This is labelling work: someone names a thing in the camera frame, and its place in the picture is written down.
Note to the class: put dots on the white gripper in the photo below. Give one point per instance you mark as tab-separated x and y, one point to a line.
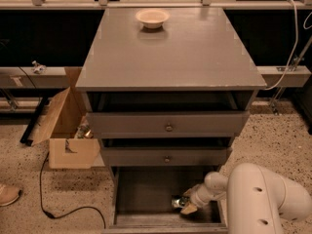
199	195

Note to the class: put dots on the crushed green can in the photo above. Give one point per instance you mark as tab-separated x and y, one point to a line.
179	202

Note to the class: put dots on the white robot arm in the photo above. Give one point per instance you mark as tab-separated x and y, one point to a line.
257	199

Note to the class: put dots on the grey bottom drawer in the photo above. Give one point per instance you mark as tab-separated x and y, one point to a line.
142	202

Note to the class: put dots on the grey drawer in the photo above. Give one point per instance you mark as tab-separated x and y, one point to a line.
178	151
166	114
142	202

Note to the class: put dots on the grey middle drawer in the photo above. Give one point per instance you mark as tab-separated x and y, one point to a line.
178	151

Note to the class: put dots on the grey drawer cabinet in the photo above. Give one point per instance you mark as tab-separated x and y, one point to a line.
196	50

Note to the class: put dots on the grey top drawer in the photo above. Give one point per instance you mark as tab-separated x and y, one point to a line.
166	114

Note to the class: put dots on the cans inside cardboard box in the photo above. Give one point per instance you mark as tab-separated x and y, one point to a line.
84	131

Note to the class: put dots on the open cardboard box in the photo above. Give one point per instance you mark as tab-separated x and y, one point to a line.
66	112

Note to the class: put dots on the tan shoe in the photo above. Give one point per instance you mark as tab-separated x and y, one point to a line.
8	194

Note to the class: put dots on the white bowl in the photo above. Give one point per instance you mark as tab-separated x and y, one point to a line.
152	18

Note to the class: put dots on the small crumpled silver object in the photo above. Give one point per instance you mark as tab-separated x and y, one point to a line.
38	68

